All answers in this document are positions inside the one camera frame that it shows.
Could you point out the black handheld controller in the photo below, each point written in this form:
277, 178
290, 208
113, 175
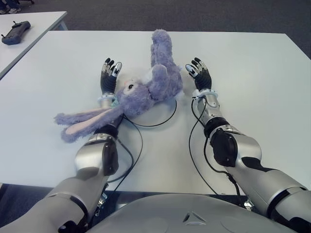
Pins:
15, 32

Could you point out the white side table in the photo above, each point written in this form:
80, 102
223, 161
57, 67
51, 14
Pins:
36, 25

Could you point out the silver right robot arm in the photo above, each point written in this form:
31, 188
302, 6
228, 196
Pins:
245, 157

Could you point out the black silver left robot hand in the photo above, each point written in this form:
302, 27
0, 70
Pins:
108, 82

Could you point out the white sneakers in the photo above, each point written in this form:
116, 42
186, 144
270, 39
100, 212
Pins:
11, 10

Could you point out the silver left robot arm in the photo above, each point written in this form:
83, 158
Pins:
85, 165

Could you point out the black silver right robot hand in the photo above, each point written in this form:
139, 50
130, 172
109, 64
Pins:
202, 78

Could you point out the purple plush bunny doll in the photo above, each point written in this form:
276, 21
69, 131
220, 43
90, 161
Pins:
145, 94

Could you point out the grey robot torso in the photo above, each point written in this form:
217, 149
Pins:
170, 214

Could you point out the metal table clamp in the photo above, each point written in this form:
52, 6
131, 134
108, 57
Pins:
101, 202
248, 204

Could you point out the white plate black rim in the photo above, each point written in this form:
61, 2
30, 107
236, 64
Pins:
155, 116

